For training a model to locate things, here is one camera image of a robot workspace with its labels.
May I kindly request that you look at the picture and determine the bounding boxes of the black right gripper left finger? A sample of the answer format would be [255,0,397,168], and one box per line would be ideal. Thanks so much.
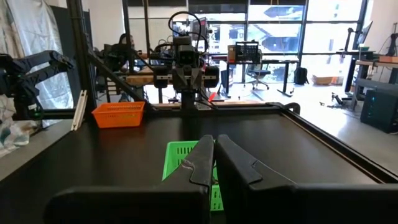
[45,134,216,224]

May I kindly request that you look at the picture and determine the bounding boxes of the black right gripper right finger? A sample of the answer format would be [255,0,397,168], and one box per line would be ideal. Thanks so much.
[215,134,398,224]

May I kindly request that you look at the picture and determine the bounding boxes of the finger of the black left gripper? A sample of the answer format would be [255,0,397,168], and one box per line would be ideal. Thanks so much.
[172,68,188,91]
[187,68,203,91]

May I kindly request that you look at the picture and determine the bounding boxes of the green plastic basket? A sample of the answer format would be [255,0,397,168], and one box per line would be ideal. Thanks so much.
[161,140,224,212]

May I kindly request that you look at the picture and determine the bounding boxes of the small cardboard box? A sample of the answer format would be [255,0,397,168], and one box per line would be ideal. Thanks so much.
[227,44,237,64]

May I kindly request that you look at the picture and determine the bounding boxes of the person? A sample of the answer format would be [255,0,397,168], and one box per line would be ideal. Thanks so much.
[117,33,136,63]

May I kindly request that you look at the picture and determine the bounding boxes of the black table mat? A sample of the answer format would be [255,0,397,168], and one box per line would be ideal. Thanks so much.
[0,110,379,224]

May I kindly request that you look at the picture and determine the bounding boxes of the black perforated crate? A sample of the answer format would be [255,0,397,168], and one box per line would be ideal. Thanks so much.
[234,41,261,65]

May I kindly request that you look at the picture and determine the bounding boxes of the orange plastic basket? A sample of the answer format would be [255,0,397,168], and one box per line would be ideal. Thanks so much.
[91,101,146,129]

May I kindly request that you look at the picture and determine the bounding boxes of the black office chair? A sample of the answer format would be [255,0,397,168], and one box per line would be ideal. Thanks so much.
[244,63,272,91]

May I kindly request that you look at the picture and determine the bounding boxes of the black office desk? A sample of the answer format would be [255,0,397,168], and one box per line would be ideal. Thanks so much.
[213,58,300,96]

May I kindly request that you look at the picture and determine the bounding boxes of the white plastic strip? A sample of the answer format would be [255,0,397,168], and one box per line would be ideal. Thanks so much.
[70,90,88,131]

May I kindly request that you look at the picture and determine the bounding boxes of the black backpack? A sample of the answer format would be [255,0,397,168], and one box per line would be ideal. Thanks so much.
[294,66,310,86]

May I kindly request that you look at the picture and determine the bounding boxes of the black floor tool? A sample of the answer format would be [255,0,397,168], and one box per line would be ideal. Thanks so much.
[319,92,346,110]

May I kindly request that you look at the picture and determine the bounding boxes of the flat cardboard box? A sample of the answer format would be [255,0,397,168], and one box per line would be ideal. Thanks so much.
[311,74,340,86]

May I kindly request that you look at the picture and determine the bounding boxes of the white plastic sheet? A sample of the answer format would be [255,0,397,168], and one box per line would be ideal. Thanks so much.
[0,0,77,110]

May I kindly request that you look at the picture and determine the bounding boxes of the black computer tower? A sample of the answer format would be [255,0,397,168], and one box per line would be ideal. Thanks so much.
[359,78,398,134]

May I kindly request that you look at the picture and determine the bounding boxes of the crumpled clear plastic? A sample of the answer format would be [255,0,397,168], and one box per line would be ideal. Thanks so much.
[0,119,35,158]

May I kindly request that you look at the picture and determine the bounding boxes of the wooden-top desk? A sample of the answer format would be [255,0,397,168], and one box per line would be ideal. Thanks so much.
[350,49,398,111]

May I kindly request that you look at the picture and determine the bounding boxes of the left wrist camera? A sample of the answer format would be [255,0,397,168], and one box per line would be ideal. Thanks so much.
[177,45,197,68]

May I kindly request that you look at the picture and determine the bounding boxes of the black aluminium table frame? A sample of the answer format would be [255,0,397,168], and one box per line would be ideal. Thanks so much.
[66,0,398,185]

